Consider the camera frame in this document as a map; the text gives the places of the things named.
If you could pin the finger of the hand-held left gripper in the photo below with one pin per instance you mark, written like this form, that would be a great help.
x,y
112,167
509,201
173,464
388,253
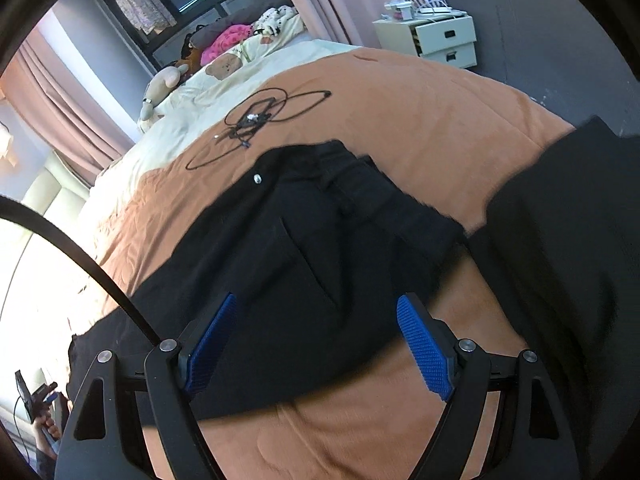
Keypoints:
x,y
49,394

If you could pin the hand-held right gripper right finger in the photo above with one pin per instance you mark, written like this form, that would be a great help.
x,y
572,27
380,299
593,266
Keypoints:
x,y
425,350

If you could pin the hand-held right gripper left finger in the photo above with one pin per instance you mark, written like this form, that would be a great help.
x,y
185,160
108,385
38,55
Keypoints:
x,y
210,345

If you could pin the black pants with metal button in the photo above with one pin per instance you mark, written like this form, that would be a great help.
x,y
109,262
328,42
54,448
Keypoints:
x,y
280,260

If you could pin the person's left forearm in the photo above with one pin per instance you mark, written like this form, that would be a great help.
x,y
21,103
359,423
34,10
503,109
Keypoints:
x,y
44,460

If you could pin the person's left hand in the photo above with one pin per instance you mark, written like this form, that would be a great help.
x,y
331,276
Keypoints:
x,y
47,432

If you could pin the cream padded headboard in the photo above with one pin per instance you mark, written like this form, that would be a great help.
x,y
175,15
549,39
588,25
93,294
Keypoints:
x,y
55,185

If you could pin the orange blanket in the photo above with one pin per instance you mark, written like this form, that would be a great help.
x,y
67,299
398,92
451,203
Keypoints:
x,y
400,125

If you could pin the cream printed duvet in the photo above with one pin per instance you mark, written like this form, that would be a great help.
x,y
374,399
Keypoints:
x,y
190,110

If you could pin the beige plush toy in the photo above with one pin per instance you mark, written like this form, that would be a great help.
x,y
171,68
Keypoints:
x,y
162,82

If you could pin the pink window curtain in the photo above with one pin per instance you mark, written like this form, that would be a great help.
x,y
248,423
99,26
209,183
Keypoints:
x,y
65,110

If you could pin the dark plush toy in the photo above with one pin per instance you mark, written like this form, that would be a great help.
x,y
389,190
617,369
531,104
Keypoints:
x,y
190,52

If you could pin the pink plush cloth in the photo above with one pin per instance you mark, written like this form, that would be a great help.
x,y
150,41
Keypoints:
x,y
225,40

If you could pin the white drawer nightstand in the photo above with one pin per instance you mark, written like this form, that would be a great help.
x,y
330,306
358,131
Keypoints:
x,y
440,35

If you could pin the grey pillow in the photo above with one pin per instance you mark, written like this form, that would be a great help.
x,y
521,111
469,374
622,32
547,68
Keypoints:
x,y
240,17

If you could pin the white spotted plush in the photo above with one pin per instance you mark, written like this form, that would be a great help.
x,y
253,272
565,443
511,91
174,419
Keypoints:
x,y
277,20

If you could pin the small white container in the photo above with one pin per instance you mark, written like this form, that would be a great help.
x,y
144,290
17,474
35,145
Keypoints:
x,y
399,10

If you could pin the floral hanging garment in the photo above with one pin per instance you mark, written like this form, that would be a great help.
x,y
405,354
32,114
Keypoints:
x,y
140,2

